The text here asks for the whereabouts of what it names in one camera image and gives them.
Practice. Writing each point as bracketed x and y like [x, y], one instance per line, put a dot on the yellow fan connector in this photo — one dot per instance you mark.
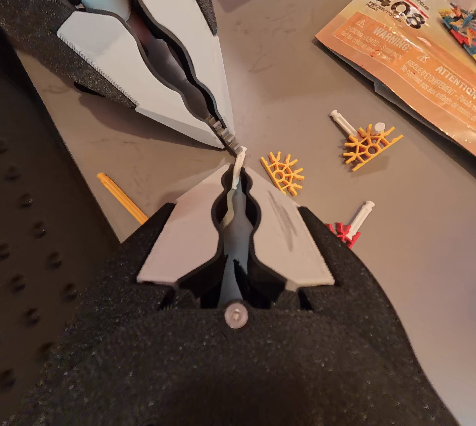
[386, 146]
[282, 173]

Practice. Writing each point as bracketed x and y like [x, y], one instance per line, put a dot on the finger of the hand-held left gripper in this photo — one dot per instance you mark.
[111, 54]
[178, 6]

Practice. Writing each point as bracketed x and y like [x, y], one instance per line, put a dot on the black perforated panel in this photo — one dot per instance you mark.
[37, 247]

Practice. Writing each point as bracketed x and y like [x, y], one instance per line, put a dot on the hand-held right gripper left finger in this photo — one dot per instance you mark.
[178, 240]

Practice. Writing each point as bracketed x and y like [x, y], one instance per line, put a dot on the grey snowflake connector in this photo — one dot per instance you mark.
[223, 132]

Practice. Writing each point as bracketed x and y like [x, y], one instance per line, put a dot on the long yellow rod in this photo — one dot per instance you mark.
[122, 197]

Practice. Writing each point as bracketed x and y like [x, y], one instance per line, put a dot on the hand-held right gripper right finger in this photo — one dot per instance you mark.
[290, 244]

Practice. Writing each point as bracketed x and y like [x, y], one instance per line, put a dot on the orange toy set bag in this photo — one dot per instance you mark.
[409, 54]

